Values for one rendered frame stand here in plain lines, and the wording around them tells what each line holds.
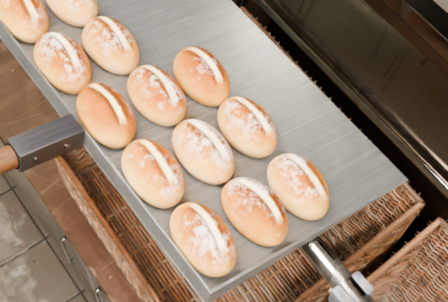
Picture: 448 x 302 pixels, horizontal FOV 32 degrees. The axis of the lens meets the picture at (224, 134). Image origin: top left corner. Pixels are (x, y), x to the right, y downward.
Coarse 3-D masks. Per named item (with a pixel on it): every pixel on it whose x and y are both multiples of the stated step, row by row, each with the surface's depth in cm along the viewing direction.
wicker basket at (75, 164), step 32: (64, 160) 152; (96, 192) 165; (96, 224) 157; (128, 224) 162; (352, 224) 153; (384, 224) 145; (128, 256) 142; (160, 256) 158; (288, 256) 158; (352, 256) 134; (384, 256) 148; (160, 288) 154; (192, 288) 154; (256, 288) 154; (288, 288) 154; (320, 288) 134
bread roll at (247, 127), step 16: (240, 96) 103; (224, 112) 102; (240, 112) 100; (256, 112) 100; (224, 128) 102; (240, 128) 100; (256, 128) 99; (272, 128) 101; (240, 144) 100; (256, 144) 100; (272, 144) 101
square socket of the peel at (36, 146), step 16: (48, 128) 94; (64, 128) 94; (80, 128) 95; (16, 144) 91; (32, 144) 92; (48, 144) 92; (64, 144) 94; (80, 144) 97; (32, 160) 92; (48, 160) 94
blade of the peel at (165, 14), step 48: (144, 0) 118; (192, 0) 120; (144, 48) 111; (240, 48) 116; (48, 96) 100; (288, 96) 111; (96, 144) 95; (288, 144) 105; (336, 144) 107; (192, 192) 97; (336, 192) 102; (384, 192) 103; (240, 240) 94; (288, 240) 95
